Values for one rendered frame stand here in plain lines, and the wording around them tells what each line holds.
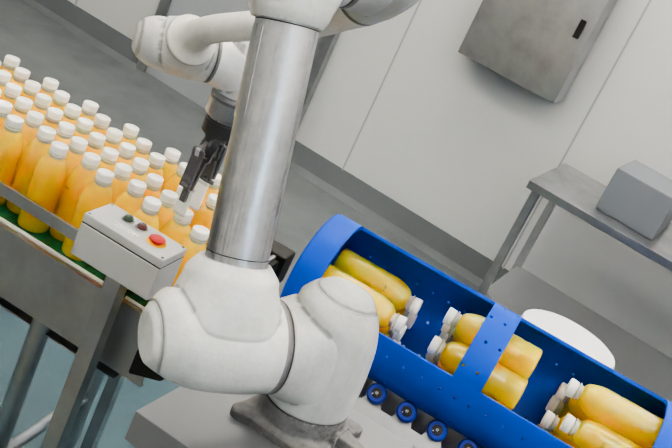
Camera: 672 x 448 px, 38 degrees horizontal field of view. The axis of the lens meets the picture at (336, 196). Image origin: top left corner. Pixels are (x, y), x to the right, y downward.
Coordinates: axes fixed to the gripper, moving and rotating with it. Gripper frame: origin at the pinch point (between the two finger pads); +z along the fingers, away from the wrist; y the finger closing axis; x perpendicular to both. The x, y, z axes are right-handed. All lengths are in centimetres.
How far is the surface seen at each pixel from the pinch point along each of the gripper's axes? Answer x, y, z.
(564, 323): -86, 79, 11
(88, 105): 45, 24, 3
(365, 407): -55, 1, 22
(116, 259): 1.3, -21.7, 10.0
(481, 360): -72, 0, -2
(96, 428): 18, 46, 104
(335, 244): -33.1, 4.2, -6.4
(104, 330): -0.4, -18.1, 28.4
